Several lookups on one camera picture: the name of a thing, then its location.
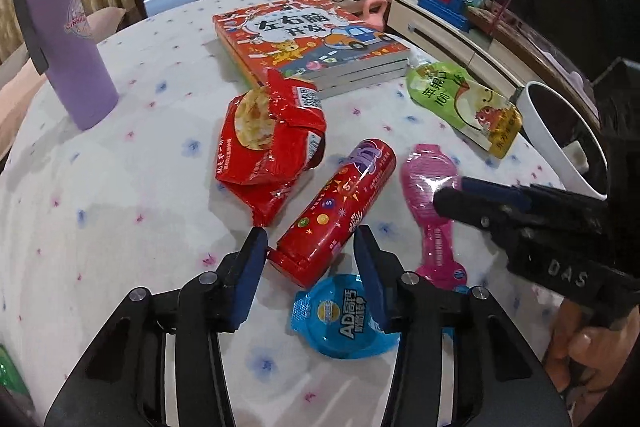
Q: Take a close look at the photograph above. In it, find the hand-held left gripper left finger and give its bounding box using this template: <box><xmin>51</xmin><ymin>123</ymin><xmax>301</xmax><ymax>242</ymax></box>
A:
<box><xmin>44</xmin><ymin>227</ymin><xmax>268</xmax><ymax>427</ymax></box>

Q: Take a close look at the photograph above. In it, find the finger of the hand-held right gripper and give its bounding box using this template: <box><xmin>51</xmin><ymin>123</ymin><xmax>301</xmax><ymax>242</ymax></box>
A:
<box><xmin>432</xmin><ymin>188</ymin><xmax>507</xmax><ymax>230</ymax></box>
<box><xmin>460</xmin><ymin>177</ymin><xmax>533</xmax><ymax>212</ymax></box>

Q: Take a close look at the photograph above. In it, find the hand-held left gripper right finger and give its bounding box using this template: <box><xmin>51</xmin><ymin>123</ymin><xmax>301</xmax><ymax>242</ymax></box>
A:
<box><xmin>352</xmin><ymin>224</ymin><xmax>571</xmax><ymax>427</ymax></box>

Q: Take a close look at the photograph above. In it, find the pink plastic blister package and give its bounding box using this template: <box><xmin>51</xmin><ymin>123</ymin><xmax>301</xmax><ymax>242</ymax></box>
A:
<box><xmin>400</xmin><ymin>143</ymin><xmax>468</xmax><ymax>293</ymax></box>

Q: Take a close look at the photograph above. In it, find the white round bin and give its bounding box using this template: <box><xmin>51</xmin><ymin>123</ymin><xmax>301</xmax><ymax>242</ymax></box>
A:
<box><xmin>515</xmin><ymin>81</ymin><xmax>608</xmax><ymax>200</ymax></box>

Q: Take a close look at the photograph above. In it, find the red candy tube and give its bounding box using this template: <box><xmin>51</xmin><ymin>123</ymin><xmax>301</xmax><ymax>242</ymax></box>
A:
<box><xmin>267</xmin><ymin>138</ymin><xmax>397</xmax><ymax>289</ymax></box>

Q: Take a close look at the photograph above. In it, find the person's right hand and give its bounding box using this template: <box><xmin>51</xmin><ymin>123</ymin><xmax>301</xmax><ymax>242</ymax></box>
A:
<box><xmin>545</xmin><ymin>297</ymin><xmax>631</xmax><ymax>394</ymax></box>

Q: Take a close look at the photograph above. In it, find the green drink pouch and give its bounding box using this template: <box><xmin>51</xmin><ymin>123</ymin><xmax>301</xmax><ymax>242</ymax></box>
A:
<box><xmin>405</xmin><ymin>49</ymin><xmax>523</xmax><ymax>158</ymax></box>

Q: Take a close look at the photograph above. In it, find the red cracker snack bag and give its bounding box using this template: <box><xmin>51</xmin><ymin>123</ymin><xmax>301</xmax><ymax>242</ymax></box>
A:
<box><xmin>216</xmin><ymin>68</ymin><xmax>327</xmax><ymax>228</ymax></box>

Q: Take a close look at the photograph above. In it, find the thin children's book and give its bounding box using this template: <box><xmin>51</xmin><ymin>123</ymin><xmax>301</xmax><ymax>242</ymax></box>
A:
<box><xmin>317</xmin><ymin>71</ymin><xmax>407</xmax><ymax>100</ymax></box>
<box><xmin>312</xmin><ymin>61</ymin><xmax>408</xmax><ymax>92</ymax></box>

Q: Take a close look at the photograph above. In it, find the white television cabinet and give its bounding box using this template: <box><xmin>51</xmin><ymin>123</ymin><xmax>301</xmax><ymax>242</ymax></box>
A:
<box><xmin>392</xmin><ymin>0</ymin><xmax>601</xmax><ymax>108</ymax></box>

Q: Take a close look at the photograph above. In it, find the blue toy cash register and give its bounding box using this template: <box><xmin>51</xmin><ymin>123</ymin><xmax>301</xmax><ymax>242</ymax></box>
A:
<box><xmin>417</xmin><ymin>0</ymin><xmax>473</xmax><ymax>32</ymax></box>

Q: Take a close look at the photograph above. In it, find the red cover children's book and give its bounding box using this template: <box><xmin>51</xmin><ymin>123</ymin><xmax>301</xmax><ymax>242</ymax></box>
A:
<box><xmin>212</xmin><ymin>0</ymin><xmax>411</xmax><ymax>90</ymax></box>

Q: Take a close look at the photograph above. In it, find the purple tumbler with grey lid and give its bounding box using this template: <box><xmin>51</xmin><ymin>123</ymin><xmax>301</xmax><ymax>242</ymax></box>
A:
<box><xmin>5</xmin><ymin>0</ymin><xmax>120</xmax><ymax>131</ymax></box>

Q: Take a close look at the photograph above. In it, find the pink blanket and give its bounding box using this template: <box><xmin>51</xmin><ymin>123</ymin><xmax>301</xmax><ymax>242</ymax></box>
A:
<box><xmin>0</xmin><ymin>6</ymin><xmax>128</xmax><ymax>122</ymax></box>

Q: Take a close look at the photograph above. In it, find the pink plastic handle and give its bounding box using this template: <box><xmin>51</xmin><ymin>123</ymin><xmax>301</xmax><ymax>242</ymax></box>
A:
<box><xmin>362</xmin><ymin>0</ymin><xmax>388</xmax><ymax>30</ymax></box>

